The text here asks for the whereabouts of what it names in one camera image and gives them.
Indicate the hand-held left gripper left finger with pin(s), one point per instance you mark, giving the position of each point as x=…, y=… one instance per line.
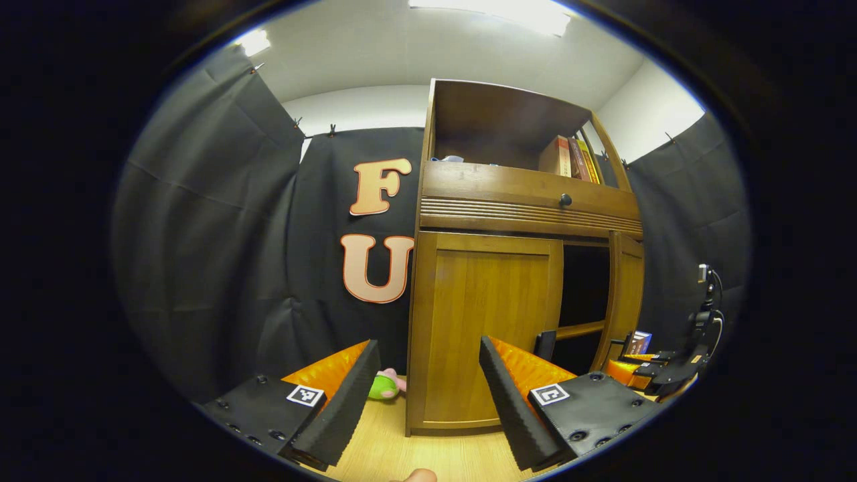
x=348, y=408

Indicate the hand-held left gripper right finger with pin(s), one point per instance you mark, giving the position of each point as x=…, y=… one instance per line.
x=509, y=408

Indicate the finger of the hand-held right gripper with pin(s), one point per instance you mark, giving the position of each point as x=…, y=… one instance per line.
x=628, y=373
x=646, y=357

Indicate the wooden shoe cabinet door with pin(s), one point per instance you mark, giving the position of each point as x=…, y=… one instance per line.
x=482, y=314
x=626, y=294

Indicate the wooden double-door shoe cabinet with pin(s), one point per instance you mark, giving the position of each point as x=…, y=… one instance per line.
x=489, y=114

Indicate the green plush toy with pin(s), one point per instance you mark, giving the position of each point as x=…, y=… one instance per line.
x=383, y=386

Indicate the black drawer knob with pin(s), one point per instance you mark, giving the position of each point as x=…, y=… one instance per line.
x=566, y=199

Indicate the yellow book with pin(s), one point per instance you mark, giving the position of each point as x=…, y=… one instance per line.
x=590, y=164

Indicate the black backdrop cloth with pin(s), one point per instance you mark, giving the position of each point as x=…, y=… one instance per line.
x=234, y=234

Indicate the maroon book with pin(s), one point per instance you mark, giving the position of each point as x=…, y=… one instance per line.
x=578, y=161

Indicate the tan book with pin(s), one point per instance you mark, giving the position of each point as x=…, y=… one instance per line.
x=554, y=157

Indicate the light blue cloth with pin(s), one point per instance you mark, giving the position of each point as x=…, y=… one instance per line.
x=448, y=159

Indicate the small ceiling light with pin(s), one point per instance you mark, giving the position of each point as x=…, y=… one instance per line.
x=253, y=41

